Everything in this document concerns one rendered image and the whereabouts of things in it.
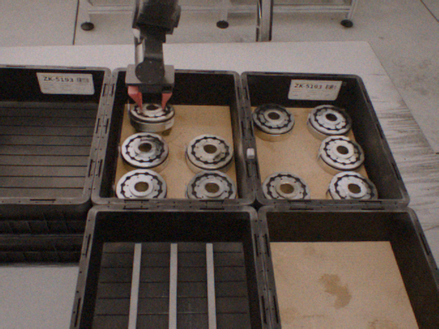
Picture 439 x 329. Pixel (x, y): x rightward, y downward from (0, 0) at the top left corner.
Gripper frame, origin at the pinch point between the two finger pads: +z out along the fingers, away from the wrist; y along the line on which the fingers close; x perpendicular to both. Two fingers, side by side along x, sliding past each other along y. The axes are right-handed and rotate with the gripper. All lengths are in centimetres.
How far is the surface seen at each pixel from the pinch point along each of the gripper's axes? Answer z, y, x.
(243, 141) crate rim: -3.9, 19.5, -15.0
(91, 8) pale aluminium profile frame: 78, -46, 168
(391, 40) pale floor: 93, 140, 166
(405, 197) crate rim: -4, 49, -29
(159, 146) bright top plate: 2.8, 1.8, -10.3
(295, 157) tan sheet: 6.3, 33.0, -10.3
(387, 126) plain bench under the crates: 20, 67, 14
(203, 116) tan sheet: 6.3, 12.1, 3.1
